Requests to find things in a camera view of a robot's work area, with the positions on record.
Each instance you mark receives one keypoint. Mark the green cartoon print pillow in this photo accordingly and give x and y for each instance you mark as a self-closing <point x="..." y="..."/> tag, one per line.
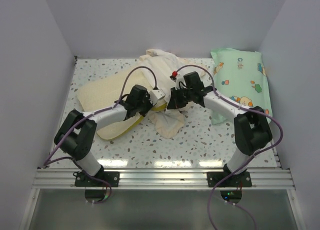
<point x="241" y="77"/>

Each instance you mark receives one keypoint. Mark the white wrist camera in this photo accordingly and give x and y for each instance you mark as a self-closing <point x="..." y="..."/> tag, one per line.
<point x="178" y="79"/>
<point x="156" y="95"/>

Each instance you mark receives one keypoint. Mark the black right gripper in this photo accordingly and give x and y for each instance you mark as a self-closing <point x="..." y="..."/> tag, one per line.
<point x="174" y="103"/>

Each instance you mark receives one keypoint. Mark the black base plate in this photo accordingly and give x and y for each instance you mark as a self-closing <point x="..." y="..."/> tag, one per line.
<point x="228" y="178"/>
<point x="101" y="179"/>

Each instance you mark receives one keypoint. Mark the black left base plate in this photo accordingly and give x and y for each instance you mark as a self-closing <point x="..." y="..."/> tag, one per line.
<point x="101" y="179"/>

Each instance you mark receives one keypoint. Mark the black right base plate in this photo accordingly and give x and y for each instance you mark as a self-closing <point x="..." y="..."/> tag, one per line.
<point x="228" y="178"/>

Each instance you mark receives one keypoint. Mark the white pillowcase with cream ruffle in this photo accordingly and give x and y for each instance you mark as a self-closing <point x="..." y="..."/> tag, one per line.
<point x="167" y="122"/>

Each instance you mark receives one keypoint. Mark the aluminium front rail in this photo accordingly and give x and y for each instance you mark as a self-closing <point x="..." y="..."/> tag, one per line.
<point x="171" y="179"/>

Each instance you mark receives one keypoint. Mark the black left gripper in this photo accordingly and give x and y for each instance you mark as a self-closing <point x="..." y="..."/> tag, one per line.
<point x="150" y="105"/>

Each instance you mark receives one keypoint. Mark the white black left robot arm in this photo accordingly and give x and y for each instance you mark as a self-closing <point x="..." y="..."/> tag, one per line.
<point x="76" y="134"/>

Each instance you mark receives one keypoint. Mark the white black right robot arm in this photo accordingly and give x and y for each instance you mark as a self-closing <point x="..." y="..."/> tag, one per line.
<point x="251" y="128"/>

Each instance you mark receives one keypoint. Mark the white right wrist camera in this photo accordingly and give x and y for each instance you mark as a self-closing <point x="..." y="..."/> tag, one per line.
<point x="178" y="79"/>

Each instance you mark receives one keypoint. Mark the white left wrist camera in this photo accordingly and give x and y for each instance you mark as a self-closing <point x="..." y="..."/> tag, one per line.
<point x="156" y="95"/>

